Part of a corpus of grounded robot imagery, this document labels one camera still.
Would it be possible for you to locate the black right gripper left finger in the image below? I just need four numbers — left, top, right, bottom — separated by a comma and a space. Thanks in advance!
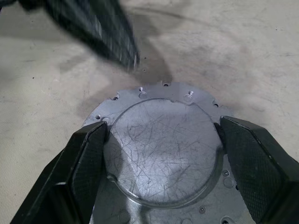
9, 120, 108, 224

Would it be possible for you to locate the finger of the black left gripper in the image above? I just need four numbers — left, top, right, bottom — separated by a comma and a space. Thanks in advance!
18, 0, 141, 70

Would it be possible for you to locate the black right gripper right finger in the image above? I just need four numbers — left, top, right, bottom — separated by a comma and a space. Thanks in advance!
219, 116, 299, 224

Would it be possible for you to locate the silver motor end cover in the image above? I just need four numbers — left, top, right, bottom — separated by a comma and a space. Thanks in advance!
83, 80, 257, 224

